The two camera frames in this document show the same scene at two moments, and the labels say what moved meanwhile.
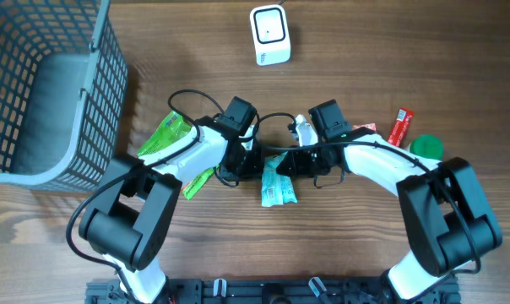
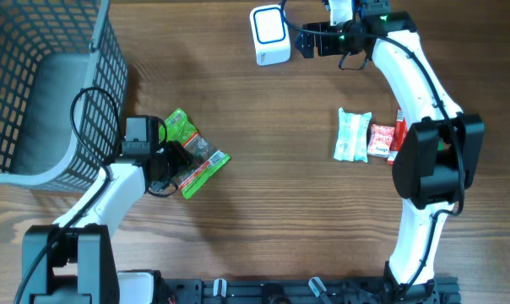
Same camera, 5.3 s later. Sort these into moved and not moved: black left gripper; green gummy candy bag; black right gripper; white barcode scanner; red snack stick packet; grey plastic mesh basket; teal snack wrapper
Moved: teal snack wrapper; black left gripper; black right gripper
Not moved: grey plastic mesh basket; green gummy candy bag; white barcode scanner; red snack stick packet
